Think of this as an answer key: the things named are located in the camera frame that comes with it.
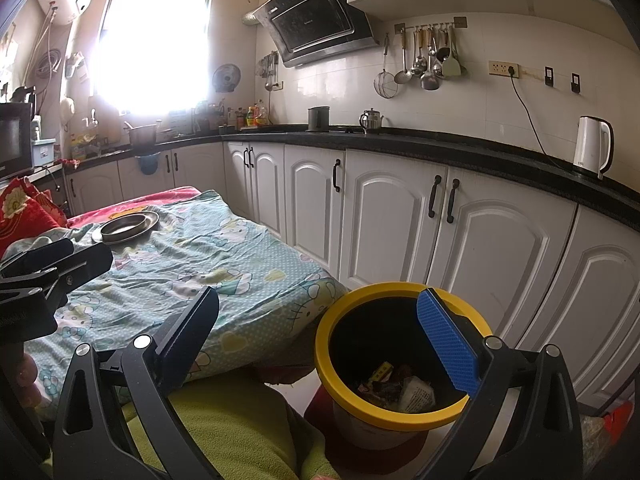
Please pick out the person's left hand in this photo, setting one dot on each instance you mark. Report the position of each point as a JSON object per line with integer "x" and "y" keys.
{"x": 27, "y": 380}

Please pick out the metal mug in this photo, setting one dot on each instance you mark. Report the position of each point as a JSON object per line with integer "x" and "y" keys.
{"x": 319, "y": 119}

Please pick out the white water heater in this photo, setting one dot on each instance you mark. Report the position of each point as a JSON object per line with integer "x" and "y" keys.
{"x": 65, "y": 2}

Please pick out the small metal teapot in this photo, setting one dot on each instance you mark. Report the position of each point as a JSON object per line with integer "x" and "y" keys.
{"x": 371, "y": 121}

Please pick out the red plastic bag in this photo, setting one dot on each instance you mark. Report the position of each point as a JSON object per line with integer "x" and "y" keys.
{"x": 617, "y": 420}

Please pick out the metal cooking pot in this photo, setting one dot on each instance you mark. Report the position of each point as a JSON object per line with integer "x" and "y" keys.
{"x": 142, "y": 136}

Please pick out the wall utensil rail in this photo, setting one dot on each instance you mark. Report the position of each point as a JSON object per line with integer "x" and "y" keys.
{"x": 460, "y": 22}

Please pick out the blue hanging cabinet bin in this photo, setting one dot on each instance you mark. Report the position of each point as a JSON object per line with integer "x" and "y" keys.
{"x": 148, "y": 165}

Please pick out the pink printed sheet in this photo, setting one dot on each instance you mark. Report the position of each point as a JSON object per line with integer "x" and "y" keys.
{"x": 100, "y": 215}

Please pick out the round metal pan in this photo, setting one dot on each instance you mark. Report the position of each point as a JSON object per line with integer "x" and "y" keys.
{"x": 125, "y": 229}

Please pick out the beige wall socket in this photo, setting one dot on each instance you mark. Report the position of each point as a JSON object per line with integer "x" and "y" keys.
{"x": 502, "y": 69}

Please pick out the red flowered pillow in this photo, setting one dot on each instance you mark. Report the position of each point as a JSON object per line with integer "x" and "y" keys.
{"x": 25, "y": 215}

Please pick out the small black wall hook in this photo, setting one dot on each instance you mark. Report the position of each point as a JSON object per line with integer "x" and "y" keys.
{"x": 548, "y": 76}
{"x": 576, "y": 84}

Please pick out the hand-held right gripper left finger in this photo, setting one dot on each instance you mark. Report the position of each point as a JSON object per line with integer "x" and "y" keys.
{"x": 192, "y": 327}

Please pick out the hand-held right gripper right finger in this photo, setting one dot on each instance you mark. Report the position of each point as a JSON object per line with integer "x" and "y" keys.
{"x": 447, "y": 340}

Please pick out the black microwave oven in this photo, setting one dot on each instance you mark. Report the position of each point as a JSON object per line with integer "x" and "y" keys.
{"x": 15, "y": 140}

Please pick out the row of hanging metal utensils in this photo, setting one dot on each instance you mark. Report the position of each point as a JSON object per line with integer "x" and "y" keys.
{"x": 425, "y": 72}

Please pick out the pale green hanging spatula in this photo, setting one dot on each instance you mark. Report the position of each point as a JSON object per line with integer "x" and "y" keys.
{"x": 451, "y": 66}

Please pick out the bright kitchen window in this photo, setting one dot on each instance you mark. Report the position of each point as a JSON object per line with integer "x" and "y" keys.
{"x": 155, "y": 45}

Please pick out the yellow green fleece trousers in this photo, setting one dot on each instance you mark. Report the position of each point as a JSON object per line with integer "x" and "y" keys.
{"x": 240, "y": 425}

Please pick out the white electric kettle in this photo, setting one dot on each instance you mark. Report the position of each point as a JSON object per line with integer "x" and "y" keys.
{"x": 590, "y": 147}

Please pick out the silver exhaust duct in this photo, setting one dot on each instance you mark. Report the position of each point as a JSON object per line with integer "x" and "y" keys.
{"x": 250, "y": 19}

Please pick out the small hanging tool rack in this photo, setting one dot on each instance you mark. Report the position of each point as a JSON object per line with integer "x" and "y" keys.
{"x": 269, "y": 67}

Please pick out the black kitchen countertop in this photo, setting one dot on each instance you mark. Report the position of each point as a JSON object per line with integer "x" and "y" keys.
{"x": 450, "y": 142}

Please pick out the round metal plate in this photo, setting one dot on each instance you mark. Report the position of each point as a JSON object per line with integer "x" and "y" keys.
{"x": 152, "y": 227}

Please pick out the small wall fan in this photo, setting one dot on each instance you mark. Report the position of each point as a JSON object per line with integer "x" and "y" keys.
{"x": 226, "y": 78}

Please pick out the yellow rimmed black bin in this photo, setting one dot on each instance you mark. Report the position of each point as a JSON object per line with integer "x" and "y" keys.
{"x": 400, "y": 422}

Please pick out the row of condiment bottles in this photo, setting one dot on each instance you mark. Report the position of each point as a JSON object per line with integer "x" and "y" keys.
{"x": 252, "y": 117}

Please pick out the black range hood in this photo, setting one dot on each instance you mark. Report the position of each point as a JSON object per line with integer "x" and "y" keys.
{"x": 315, "y": 15}

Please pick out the brown yellow snack packet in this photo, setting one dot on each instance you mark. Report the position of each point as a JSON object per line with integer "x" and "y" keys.
{"x": 382, "y": 372}

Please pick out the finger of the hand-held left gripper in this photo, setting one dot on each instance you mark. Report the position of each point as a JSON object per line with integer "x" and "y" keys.
{"x": 45, "y": 255}
{"x": 85, "y": 265}

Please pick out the pale green cartoon printed blanket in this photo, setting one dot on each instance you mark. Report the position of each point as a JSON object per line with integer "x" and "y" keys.
{"x": 200, "y": 270}

